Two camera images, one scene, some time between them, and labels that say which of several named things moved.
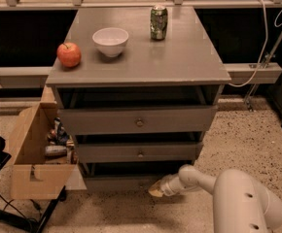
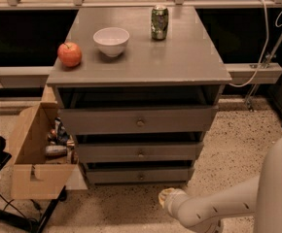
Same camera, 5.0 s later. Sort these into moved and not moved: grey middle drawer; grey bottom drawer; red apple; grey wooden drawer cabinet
Moved: grey bottom drawer
Not moved: grey wooden drawer cabinet; grey middle drawer; red apple
